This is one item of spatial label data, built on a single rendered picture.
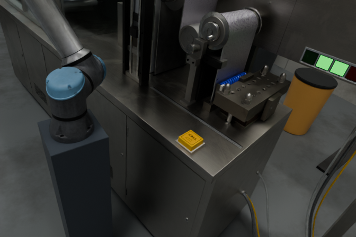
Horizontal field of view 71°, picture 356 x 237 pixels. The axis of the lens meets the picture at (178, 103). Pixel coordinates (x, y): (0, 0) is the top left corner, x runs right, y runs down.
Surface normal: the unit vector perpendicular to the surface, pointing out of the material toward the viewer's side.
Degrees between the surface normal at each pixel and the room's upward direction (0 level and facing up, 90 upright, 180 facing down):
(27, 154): 0
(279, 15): 90
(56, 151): 0
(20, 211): 0
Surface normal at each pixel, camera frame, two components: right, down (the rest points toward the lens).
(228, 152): 0.13, -0.82
